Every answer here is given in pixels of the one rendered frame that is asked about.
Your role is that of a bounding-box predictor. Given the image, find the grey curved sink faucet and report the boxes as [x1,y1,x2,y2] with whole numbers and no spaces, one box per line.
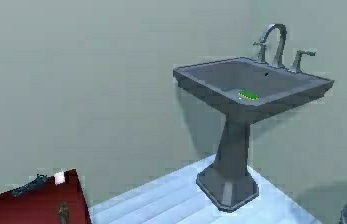
[258,23,288,69]

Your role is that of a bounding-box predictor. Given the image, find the small white square object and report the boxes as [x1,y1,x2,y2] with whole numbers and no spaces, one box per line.
[54,171,66,186]

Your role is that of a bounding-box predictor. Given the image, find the dark red cabinet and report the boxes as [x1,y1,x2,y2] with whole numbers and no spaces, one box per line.
[0,168,92,224]

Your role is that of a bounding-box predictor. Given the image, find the grey pedestal sink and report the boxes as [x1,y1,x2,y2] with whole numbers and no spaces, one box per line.
[172,56,335,213]

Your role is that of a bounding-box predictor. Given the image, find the grey faucet handle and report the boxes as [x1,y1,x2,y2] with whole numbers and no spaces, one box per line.
[252,40,269,64]
[289,49,317,74]

